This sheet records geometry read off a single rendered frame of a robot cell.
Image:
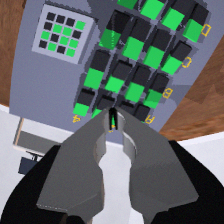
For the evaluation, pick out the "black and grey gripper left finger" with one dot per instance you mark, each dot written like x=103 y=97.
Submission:
x=66 y=181

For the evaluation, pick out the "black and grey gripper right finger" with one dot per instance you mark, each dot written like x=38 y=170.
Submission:
x=164 y=176

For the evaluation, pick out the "grey switch panel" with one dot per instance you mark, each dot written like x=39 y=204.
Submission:
x=63 y=45

